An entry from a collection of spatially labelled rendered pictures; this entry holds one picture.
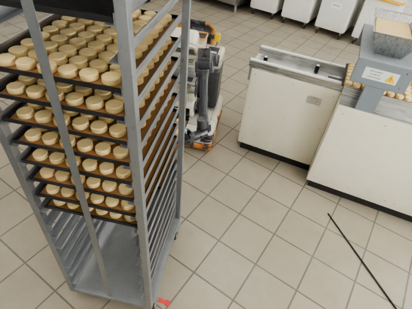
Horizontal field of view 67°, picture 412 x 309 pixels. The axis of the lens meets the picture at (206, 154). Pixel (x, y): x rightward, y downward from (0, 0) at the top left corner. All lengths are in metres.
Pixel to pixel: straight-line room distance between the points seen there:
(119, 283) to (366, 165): 1.91
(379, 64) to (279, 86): 0.73
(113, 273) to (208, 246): 0.67
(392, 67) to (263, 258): 1.47
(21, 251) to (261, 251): 1.61
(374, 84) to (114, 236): 1.93
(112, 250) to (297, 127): 1.71
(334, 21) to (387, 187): 3.83
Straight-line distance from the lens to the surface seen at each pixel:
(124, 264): 2.05
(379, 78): 2.26
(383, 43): 2.29
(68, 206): 1.41
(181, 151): 1.74
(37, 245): 2.44
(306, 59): 2.77
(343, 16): 5.99
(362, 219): 2.82
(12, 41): 1.17
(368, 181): 2.72
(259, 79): 2.58
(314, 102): 2.57
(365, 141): 2.49
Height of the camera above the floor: 1.94
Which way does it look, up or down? 42 degrees down
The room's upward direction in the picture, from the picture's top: 7 degrees clockwise
